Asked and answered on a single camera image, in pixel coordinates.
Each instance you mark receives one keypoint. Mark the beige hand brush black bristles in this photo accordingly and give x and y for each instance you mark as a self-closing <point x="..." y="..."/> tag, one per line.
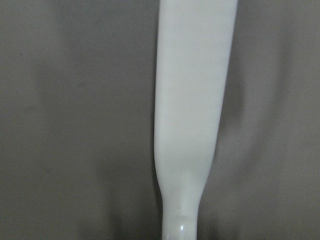
<point x="193" y="50"/>

